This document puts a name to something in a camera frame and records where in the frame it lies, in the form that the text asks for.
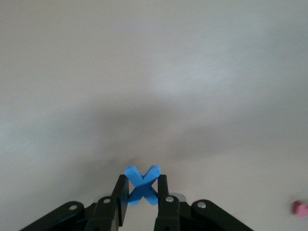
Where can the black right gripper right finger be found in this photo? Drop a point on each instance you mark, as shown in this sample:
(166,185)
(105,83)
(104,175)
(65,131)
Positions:
(173,214)

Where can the dark red foam letter I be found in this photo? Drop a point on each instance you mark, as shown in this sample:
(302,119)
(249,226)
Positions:
(300,209)

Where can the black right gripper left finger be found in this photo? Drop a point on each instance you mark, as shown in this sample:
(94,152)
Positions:
(103,213)

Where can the blue foam letter x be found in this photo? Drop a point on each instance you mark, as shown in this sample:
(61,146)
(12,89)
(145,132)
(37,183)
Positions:
(142,185)

